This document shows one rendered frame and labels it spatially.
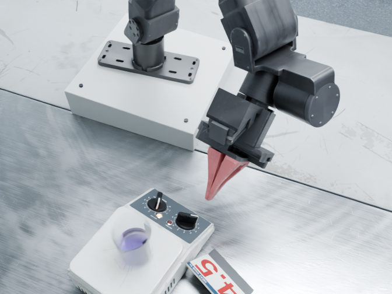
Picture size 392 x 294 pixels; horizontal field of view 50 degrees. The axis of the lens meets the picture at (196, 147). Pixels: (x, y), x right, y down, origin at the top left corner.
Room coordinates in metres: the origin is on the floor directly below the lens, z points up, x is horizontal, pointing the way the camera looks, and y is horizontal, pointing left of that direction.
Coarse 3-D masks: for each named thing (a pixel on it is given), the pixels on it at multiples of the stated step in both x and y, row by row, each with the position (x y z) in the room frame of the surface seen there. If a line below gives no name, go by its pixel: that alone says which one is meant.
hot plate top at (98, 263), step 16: (128, 208) 0.30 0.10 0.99; (96, 240) 0.25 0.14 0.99; (160, 240) 0.25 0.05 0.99; (176, 240) 0.25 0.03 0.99; (80, 256) 0.22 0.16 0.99; (96, 256) 0.22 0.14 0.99; (112, 256) 0.22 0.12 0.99; (160, 256) 0.22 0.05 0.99; (176, 256) 0.22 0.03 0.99; (80, 272) 0.20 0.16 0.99; (96, 272) 0.20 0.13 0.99; (112, 272) 0.20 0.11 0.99; (128, 272) 0.20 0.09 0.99; (144, 272) 0.20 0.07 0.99; (160, 272) 0.20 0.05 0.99; (96, 288) 0.18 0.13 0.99; (112, 288) 0.18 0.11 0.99; (128, 288) 0.18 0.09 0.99; (144, 288) 0.18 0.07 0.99
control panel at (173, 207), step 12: (156, 192) 0.36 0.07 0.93; (132, 204) 0.32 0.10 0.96; (144, 204) 0.32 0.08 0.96; (168, 204) 0.33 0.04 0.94; (180, 204) 0.34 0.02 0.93; (156, 216) 0.30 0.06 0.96; (168, 216) 0.30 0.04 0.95; (168, 228) 0.28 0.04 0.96; (180, 228) 0.28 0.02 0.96; (204, 228) 0.29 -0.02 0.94; (192, 240) 0.26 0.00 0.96
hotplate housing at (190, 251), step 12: (144, 192) 0.36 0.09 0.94; (180, 240) 0.26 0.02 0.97; (204, 240) 0.27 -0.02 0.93; (192, 252) 0.25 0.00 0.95; (180, 264) 0.22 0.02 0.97; (72, 276) 0.20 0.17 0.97; (168, 276) 0.20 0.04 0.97; (180, 276) 0.22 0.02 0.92; (84, 288) 0.19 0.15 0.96; (156, 288) 0.19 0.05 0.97; (168, 288) 0.19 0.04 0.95
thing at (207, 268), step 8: (192, 264) 0.23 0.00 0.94; (200, 264) 0.24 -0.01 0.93; (208, 264) 0.24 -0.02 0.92; (200, 272) 0.22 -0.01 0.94; (208, 272) 0.22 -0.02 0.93; (216, 272) 0.23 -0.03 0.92; (208, 280) 0.21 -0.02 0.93; (216, 280) 0.21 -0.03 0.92; (224, 280) 0.22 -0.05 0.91; (216, 288) 0.20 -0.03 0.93; (224, 288) 0.20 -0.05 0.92; (232, 288) 0.20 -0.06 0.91
